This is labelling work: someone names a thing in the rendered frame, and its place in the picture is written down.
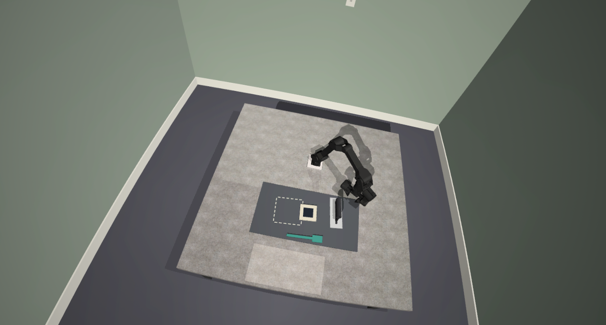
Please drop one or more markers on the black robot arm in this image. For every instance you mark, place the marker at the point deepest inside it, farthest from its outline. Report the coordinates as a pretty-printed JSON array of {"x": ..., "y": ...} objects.
[{"x": 363, "y": 177}]

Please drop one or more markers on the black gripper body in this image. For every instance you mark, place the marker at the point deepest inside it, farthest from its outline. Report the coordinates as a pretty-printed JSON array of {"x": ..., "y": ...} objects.
[{"x": 346, "y": 186}]

